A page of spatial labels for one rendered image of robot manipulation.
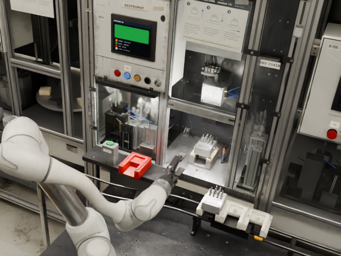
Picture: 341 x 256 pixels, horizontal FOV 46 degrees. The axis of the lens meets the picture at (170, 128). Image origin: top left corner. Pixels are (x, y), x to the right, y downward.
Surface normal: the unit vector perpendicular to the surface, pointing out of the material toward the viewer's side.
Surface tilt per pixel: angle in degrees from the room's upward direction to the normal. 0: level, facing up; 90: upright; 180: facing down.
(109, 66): 90
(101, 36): 90
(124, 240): 0
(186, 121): 90
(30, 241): 0
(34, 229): 0
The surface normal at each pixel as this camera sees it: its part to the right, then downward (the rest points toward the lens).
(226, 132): -0.41, 0.43
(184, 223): 0.07, -0.87
